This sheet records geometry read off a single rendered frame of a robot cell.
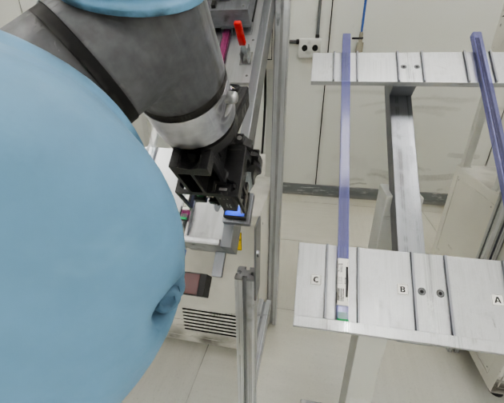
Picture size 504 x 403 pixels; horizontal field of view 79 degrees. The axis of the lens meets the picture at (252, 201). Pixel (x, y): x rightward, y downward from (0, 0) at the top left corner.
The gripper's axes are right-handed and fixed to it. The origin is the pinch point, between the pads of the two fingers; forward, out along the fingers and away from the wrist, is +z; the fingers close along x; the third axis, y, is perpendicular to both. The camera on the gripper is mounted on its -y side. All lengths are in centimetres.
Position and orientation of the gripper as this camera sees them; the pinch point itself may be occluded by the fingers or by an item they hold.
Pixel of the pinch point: (238, 187)
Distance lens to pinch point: 47.4
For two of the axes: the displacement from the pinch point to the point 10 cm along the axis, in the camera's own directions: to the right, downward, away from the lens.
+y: -1.4, 9.2, -3.6
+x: 9.8, 0.8, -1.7
